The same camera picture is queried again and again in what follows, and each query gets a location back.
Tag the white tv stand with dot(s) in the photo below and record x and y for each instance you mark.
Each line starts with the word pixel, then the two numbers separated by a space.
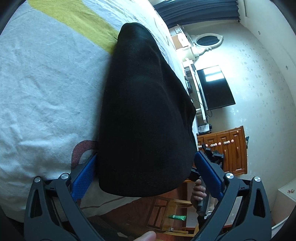
pixel 194 89

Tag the black pants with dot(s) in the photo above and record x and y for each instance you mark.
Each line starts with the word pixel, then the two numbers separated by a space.
pixel 145 144

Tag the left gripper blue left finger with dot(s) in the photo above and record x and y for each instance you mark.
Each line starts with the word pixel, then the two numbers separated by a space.
pixel 82 177

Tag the green tube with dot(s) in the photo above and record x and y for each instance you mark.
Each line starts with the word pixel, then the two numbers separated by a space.
pixel 178 217

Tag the person's left hand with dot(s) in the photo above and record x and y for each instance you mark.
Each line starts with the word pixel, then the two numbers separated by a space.
pixel 148 236

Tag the wooden chair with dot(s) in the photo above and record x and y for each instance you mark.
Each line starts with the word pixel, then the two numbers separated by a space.
pixel 163 213

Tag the black flat television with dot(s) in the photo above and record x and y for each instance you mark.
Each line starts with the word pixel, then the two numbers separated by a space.
pixel 214 88

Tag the wooden cabinet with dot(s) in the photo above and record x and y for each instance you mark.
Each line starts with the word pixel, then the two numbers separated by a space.
pixel 232 144

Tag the white dresser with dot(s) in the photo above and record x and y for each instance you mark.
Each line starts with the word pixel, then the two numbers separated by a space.
pixel 182 44

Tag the right blue curtain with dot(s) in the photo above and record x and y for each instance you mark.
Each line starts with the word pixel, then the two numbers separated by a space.
pixel 184 12

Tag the person's right hand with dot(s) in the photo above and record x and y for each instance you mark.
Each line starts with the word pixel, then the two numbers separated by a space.
pixel 198 193

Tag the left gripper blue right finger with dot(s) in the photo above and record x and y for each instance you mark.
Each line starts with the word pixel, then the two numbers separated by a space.
pixel 211 174

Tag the patterned white bed sheet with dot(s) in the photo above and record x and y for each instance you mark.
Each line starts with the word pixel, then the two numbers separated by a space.
pixel 55 58

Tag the white oval vanity mirror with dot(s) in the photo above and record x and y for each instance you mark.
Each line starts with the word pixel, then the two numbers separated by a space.
pixel 203 43

